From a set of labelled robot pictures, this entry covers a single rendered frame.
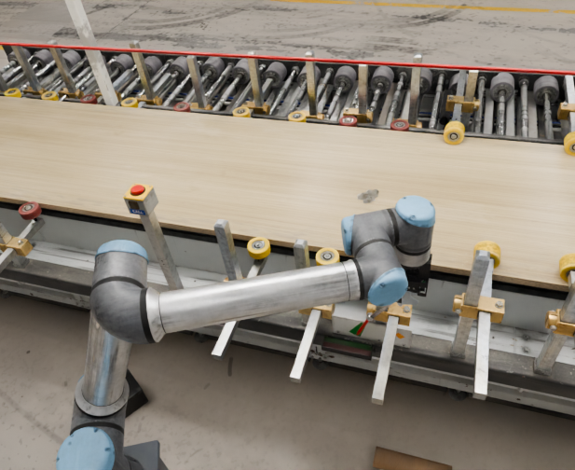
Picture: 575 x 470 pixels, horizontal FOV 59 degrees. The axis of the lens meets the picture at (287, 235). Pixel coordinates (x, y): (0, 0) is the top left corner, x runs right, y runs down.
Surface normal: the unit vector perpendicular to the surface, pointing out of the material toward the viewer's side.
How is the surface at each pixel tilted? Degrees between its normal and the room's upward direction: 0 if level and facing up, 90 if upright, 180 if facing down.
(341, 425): 0
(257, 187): 0
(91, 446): 5
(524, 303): 90
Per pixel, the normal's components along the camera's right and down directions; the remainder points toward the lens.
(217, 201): -0.10, -0.70
